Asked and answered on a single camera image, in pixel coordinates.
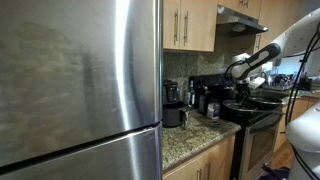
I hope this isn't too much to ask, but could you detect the stainless steel refrigerator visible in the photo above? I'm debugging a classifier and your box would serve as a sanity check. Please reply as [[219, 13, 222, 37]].
[[0, 0, 164, 168]]

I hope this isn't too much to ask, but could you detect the dish rack with dishes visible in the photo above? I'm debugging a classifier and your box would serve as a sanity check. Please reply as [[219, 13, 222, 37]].
[[269, 73, 295, 92]]

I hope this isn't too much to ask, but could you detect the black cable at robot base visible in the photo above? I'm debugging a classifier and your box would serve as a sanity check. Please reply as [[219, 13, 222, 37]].
[[290, 145, 320, 180]]

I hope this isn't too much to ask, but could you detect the dark knife block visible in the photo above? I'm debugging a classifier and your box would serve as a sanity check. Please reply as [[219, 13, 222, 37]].
[[297, 74, 313, 92]]

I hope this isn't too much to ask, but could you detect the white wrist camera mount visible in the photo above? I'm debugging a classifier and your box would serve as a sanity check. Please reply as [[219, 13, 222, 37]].
[[248, 76, 267, 91]]

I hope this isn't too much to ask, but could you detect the large black frying pan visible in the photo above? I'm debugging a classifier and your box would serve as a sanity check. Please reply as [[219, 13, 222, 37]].
[[221, 99, 259, 118]]

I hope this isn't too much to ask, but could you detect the stainless steel freezer drawer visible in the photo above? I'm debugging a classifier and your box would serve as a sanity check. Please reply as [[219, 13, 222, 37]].
[[0, 122, 164, 180]]

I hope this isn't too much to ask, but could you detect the metal bar cabinet handle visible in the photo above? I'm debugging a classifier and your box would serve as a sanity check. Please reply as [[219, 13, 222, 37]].
[[173, 8, 179, 47], [183, 10, 190, 47]]

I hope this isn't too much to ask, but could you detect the dark oil bottle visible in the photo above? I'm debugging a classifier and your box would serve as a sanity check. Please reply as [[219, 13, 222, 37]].
[[198, 85, 212, 116]]

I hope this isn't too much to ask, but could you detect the shallow black frying pan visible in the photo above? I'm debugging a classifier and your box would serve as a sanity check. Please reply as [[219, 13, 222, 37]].
[[248, 95, 285, 111]]

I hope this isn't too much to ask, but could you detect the wide light wood cabinet door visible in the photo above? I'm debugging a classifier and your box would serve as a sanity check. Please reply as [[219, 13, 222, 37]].
[[179, 0, 218, 53]]

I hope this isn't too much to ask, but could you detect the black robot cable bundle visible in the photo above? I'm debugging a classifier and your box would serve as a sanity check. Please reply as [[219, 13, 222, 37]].
[[284, 21, 320, 128]]

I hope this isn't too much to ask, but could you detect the tall light wood wall cabinet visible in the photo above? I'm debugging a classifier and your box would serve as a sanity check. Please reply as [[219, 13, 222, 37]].
[[254, 0, 314, 53]]

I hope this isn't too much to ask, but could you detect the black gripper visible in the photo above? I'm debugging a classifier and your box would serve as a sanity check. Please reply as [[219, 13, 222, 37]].
[[234, 79, 253, 105]]

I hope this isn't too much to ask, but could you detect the light wood cabinet over hood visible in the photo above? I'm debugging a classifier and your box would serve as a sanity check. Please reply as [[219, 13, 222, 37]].
[[217, 0, 263, 20]]

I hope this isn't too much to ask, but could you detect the stainless steel range hood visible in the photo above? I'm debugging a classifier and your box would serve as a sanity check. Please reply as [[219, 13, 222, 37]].
[[215, 4, 270, 37]]

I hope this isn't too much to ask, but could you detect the bright kitchen window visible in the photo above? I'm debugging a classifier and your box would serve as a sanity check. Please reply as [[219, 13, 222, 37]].
[[264, 55, 306, 77]]

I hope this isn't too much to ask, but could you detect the purple object on floor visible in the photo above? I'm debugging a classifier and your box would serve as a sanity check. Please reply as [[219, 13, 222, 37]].
[[260, 164, 291, 180]]

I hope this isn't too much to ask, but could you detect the light wood sink base cabinet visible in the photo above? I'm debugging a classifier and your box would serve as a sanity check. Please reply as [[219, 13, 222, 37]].
[[273, 97, 320, 153]]

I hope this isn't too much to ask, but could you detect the narrow light wood cabinet door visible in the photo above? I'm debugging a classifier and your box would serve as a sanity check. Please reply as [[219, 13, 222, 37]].
[[163, 0, 181, 51]]

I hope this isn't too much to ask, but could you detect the black and stainless stove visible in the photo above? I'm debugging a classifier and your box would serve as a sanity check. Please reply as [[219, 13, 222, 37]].
[[188, 73, 285, 180]]

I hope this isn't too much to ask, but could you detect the small white container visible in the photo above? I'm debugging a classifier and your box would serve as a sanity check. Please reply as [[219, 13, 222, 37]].
[[206, 101, 221, 121]]

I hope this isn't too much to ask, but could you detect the black air fryer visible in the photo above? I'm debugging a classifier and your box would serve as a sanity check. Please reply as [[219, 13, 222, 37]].
[[162, 79, 190, 131]]

